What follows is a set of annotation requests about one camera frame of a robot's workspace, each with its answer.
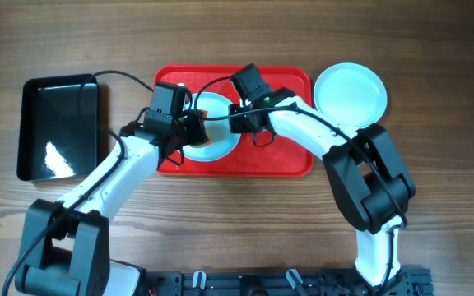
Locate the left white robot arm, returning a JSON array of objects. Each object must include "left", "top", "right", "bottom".
[{"left": 2, "top": 109, "right": 207, "bottom": 295}]

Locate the black water tray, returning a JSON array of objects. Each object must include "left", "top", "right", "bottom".
[{"left": 16, "top": 74, "right": 100, "bottom": 182}]

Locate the red serving tray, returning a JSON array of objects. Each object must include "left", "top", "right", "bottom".
[{"left": 154, "top": 64, "right": 314, "bottom": 178}]

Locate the orange and green sponge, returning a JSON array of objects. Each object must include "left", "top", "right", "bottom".
[{"left": 191, "top": 109, "right": 210, "bottom": 147}]

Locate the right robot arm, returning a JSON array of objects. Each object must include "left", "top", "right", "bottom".
[{"left": 228, "top": 88, "right": 416, "bottom": 294}]

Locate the light blue plate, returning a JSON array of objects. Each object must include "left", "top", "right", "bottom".
[
  {"left": 314, "top": 62, "right": 388, "bottom": 127},
  {"left": 184, "top": 92, "right": 240, "bottom": 162}
]

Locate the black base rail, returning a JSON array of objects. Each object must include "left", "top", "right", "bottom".
[{"left": 144, "top": 269, "right": 434, "bottom": 296}]

